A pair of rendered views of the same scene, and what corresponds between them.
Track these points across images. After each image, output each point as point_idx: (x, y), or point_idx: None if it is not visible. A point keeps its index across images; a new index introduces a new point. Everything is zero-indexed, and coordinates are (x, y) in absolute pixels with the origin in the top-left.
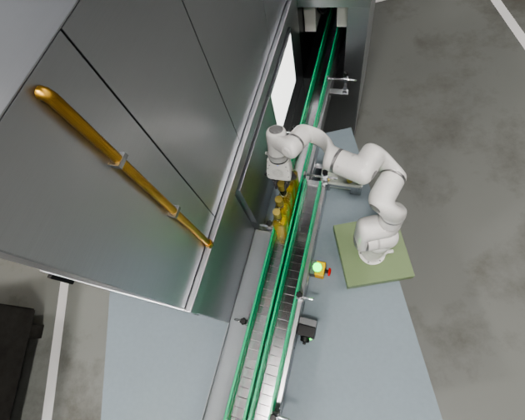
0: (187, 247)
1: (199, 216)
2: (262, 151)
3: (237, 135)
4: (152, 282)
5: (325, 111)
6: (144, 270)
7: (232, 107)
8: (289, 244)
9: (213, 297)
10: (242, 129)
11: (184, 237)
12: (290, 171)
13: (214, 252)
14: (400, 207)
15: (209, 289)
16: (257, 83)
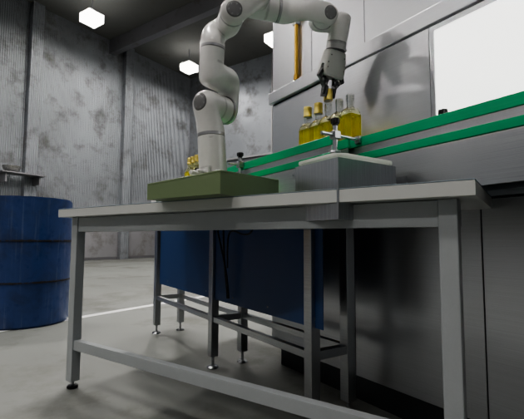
0: (291, 61)
1: (305, 53)
2: (379, 84)
3: (364, 36)
4: (276, 48)
5: None
6: (279, 36)
7: (371, 5)
8: None
9: (279, 132)
10: (373, 36)
11: (294, 51)
12: (320, 61)
13: (293, 88)
14: (208, 23)
15: (282, 118)
16: (425, 6)
